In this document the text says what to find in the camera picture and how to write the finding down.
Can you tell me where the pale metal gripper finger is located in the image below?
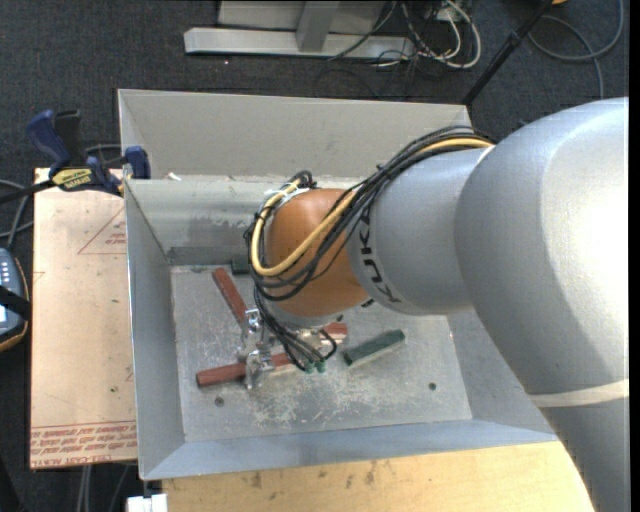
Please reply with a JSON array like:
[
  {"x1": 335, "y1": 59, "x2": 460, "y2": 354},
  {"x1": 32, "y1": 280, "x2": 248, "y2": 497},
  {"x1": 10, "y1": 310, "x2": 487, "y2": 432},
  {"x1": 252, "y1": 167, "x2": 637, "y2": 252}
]
[
  {"x1": 238, "y1": 307, "x2": 264, "y2": 359},
  {"x1": 243, "y1": 348, "x2": 276, "y2": 392}
]

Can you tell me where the red-brown flat block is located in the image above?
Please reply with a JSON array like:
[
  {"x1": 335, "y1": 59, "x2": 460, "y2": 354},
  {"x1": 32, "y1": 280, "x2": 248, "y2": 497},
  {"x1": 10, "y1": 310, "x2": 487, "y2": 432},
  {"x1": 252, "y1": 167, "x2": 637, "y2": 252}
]
[
  {"x1": 195, "y1": 321, "x2": 349, "y2": 389},
  {"x1": 211, "y1": 267, "x2": 253, "y2": 327}
]

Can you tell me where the grey metal bin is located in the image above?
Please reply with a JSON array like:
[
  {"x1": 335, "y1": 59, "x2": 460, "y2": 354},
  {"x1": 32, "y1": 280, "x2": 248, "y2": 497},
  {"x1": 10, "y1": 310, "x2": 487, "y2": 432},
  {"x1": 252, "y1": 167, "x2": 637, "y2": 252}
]
[{"x1": 118, "y1": 88, "x2": 559, "y2": 482}]

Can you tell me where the brown cardboard board, red print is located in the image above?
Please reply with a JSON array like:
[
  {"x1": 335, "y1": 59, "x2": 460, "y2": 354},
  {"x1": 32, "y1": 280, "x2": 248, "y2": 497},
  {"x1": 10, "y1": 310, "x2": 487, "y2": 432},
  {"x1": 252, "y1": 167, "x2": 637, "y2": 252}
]
[{"x1": 29, "y1": 167, "x2": 139, "y2": 471}]

